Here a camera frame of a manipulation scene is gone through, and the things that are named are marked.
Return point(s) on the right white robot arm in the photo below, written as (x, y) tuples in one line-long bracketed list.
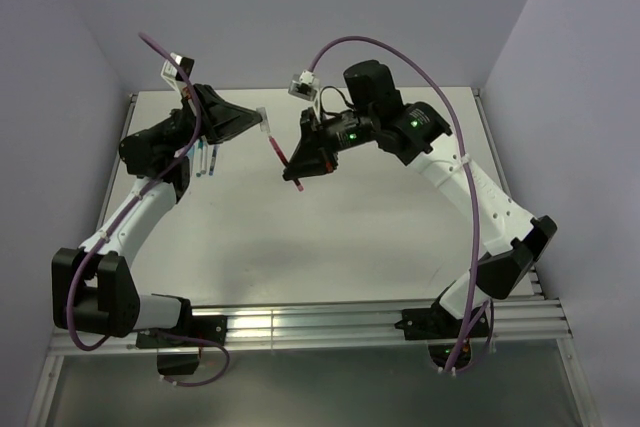
[(415, 133)]

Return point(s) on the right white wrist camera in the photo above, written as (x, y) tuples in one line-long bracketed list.
[(306, 86)]

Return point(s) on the aluminium frame rail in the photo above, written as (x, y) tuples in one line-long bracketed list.
[(370, 324)]

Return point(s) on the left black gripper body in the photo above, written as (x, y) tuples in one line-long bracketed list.
[(179, 130)]

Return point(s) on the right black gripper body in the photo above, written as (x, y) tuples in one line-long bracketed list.
[(349, 129)]

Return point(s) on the white teal marker pen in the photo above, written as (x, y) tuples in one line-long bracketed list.
[(198, 158)]

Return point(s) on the red gel pen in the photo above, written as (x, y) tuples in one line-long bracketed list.
[(283, 159)]

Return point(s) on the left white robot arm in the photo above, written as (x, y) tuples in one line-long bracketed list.
[(93, 290)]

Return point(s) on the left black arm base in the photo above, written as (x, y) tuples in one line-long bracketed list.
[(179, 351)]

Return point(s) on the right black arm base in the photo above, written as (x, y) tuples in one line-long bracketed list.
[(441, 330)]

